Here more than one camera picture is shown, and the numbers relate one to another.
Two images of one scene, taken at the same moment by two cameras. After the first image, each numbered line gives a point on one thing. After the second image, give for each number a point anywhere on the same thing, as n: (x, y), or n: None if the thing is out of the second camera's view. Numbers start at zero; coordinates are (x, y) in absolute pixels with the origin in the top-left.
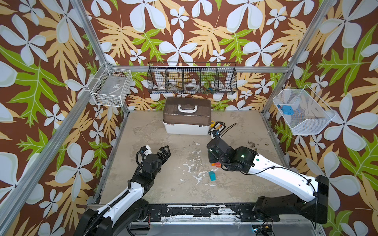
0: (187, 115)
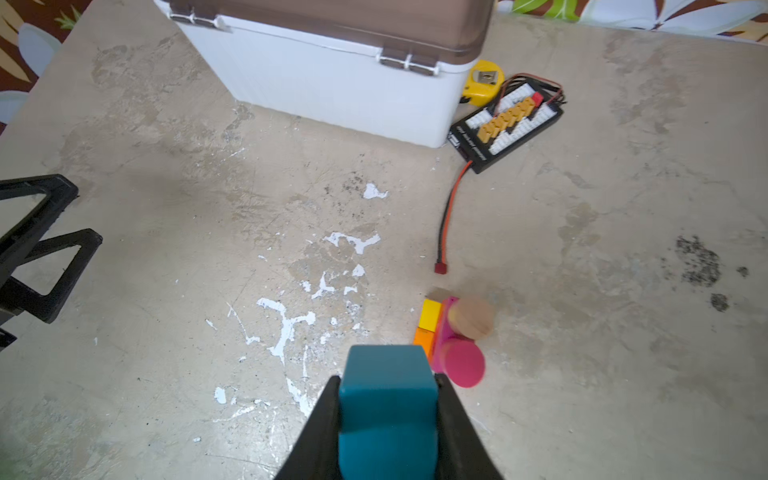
0: (391, 70)
